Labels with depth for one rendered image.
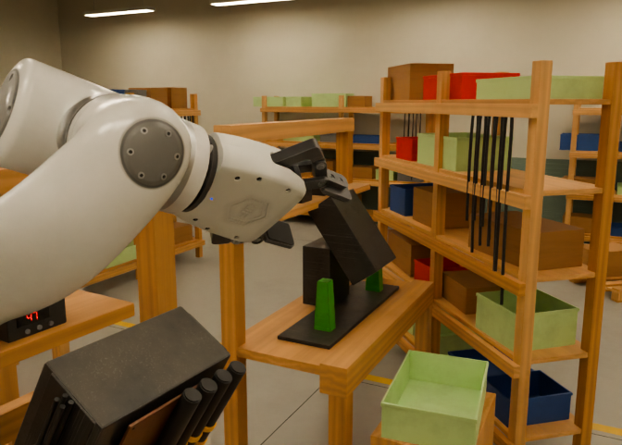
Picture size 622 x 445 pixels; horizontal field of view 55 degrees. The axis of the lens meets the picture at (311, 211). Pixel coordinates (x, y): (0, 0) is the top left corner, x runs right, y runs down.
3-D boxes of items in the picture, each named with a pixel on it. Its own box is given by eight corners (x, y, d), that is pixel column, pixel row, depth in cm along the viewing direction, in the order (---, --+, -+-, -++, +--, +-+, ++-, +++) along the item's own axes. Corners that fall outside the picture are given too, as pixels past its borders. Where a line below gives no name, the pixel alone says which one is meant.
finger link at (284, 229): (230, 249, 64) (278, 261, 68) (248, 233, 62) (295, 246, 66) (226, 225, 65) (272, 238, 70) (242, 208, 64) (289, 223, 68)
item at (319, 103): (425, 237, 939) (430, 92, 898) (252, 218, 1081) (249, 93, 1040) (434, 230, 987) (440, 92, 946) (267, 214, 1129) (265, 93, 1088)
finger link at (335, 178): (300, 186, 58) (347, 203, 62) (322, 166, 56) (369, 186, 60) (292, 161, 59) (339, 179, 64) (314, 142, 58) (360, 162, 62)
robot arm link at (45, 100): (202, 118, 49) (153, 113, 56) (37, 51, 40) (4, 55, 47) (170, 216, 48) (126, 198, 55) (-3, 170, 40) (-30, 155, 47)
